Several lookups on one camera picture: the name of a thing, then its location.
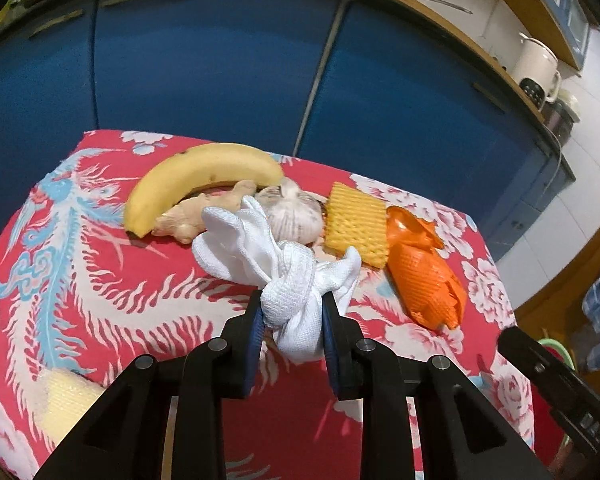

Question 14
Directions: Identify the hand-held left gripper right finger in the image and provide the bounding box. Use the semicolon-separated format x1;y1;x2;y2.
321;292;556;480

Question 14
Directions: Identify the ginger root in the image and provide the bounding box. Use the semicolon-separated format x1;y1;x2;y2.
152;180;256;245

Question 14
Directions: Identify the wooden wall cabinet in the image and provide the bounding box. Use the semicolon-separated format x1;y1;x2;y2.
495;0;593;71

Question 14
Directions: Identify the yellow waffle cloth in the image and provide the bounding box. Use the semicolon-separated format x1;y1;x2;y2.
322;182;388;268

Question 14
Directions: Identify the knotted white cloth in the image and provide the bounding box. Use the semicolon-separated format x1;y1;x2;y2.
192;195;362;363

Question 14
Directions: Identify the yellow banana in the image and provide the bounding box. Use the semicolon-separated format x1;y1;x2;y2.
124;143;285;237

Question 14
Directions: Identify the cream electric kettle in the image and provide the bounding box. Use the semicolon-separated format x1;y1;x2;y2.
510;32;563;106

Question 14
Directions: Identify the blue kitchen cabinet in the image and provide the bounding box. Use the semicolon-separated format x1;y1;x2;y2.
0;0;576;251

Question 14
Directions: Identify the garlic bulb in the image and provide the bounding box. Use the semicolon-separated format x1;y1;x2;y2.
257;180;326;245

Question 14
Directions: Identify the dark rice cooker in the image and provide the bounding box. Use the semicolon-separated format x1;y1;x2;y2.
542;91;581;133

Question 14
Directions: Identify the red floral tablecloth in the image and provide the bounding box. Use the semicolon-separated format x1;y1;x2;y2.
0;130;536;480

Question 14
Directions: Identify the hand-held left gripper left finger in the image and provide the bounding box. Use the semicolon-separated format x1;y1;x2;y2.
32;290;266;480

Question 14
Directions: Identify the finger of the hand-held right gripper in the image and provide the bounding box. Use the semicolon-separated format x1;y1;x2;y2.
497;327;578;411

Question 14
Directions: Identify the pale yellow sponge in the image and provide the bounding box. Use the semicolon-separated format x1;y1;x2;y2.
37;370;106;443

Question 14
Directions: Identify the white power cable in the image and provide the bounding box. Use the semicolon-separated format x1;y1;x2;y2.
550;135;571;196

